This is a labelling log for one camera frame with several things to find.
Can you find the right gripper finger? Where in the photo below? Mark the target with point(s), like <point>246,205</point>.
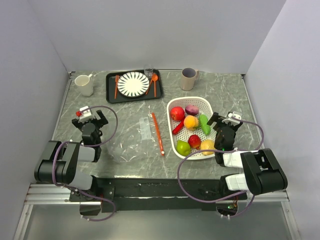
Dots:
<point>235,127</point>
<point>215,118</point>

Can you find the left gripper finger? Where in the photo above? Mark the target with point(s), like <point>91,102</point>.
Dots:
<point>78,124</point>
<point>102,120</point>

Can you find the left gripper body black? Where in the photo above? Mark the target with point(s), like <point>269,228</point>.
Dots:
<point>98,123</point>

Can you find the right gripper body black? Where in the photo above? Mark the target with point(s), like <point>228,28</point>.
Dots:
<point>218,128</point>

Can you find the purple onion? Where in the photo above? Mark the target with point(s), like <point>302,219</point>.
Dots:
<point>191,110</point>

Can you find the orange fruit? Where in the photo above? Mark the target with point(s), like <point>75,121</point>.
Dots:
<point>191,122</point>

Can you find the clear zip top bag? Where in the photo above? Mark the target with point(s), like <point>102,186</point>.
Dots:
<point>136,137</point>

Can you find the red strawberry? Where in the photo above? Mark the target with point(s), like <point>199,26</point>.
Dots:
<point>194,141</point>

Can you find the red apple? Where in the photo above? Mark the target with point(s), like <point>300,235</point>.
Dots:
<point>177,114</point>

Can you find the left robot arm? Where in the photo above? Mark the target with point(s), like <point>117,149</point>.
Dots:
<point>65,158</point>

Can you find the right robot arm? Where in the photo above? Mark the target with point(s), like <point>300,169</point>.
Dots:
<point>261,171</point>

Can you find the green cucumber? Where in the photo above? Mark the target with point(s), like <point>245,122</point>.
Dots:
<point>203,122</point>

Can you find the yellow lemon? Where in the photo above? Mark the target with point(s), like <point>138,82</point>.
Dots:
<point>207,144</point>

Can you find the white cup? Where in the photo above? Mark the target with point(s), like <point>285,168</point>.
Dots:
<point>84,84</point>

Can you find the red chili pepper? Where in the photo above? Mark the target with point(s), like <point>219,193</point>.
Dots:
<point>177,129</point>

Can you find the black tray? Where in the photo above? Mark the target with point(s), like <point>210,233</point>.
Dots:
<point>110,89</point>

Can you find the green pear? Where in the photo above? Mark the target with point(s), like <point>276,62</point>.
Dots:
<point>183,148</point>

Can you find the orange fork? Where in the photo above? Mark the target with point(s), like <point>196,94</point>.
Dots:
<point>116,86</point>

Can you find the striped white plate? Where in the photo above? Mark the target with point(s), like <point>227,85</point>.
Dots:
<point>133,84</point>

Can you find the beige mug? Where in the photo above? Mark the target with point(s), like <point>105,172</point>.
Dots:
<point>188,78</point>

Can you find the orange spoon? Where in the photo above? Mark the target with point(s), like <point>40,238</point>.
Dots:
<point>154,79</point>

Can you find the clear glass cup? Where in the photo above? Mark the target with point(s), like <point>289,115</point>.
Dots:
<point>148,70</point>

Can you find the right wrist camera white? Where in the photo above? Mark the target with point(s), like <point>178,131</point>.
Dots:
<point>233,118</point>

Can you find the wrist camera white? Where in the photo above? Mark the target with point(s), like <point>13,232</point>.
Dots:
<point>233,118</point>
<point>84,114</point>

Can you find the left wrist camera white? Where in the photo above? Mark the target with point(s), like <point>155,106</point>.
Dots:
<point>84,114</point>

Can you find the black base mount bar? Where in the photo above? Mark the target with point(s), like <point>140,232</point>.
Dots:
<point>142,194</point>

